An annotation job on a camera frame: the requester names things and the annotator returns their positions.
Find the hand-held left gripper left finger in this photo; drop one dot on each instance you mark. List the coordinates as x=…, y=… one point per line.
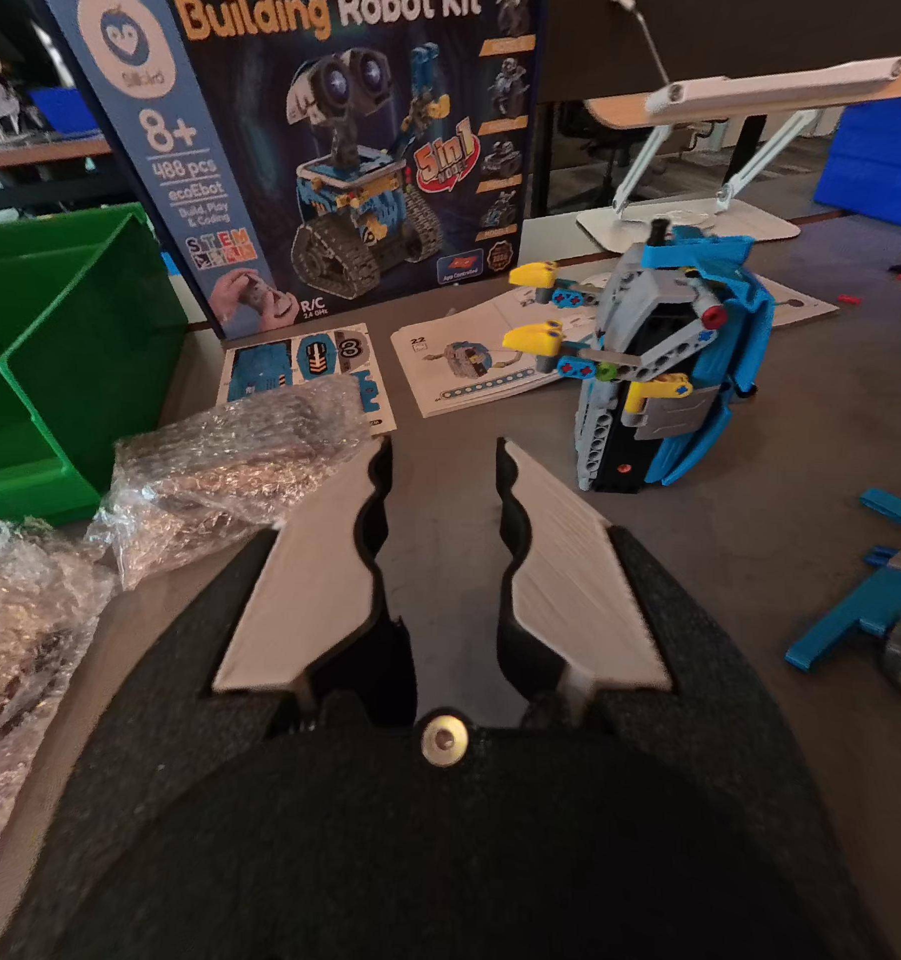
x=293, y=600

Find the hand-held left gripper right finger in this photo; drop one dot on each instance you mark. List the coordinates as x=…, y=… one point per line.
x=585, y=600

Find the blue beam wheel assembly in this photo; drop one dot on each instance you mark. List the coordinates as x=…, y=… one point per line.
x=840, y=622
x=897, y=514

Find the blue toy robot model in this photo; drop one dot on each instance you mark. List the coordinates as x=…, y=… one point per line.
x=720, y=337

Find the grey desk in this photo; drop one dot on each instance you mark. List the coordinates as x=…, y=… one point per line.
x=720, y=540

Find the small bubble wrap piece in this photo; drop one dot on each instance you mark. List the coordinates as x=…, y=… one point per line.
x=218, y=465

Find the blue sticker sheet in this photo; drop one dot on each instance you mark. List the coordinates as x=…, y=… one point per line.
x=330, y=360

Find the instruction booklet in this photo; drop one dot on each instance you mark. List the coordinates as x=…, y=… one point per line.
x=450, y=390

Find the large bubble wrap sheet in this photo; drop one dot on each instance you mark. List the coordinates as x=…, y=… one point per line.
x=23, y=637

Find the green plastic bin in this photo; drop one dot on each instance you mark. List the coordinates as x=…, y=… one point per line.
x=83, y=360

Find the robot kit box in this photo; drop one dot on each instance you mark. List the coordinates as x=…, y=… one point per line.
x=345, y=187

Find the blue plastic bin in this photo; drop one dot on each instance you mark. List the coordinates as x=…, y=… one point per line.
x=878, y=165

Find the blue storage crate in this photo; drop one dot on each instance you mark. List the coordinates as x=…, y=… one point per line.
x=64, y=112

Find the white folding stand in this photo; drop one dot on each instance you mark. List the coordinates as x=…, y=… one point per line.
x=780, y=82

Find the dark monitor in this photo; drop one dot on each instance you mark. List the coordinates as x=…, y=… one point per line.
x=758, y=37

